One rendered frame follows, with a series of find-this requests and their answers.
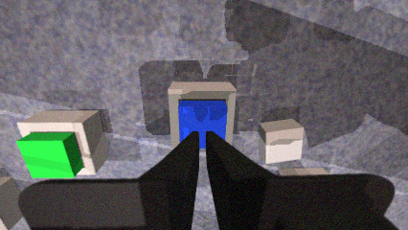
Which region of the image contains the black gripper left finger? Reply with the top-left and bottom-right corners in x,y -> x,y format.
18,131 -> 199,230

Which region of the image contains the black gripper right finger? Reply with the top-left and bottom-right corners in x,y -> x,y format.
206,131 -> 395,230

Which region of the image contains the yellow button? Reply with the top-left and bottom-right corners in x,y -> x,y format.
277,167 -> 329,176

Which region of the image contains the red button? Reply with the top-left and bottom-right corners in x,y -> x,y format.
0,177 -> 23,230

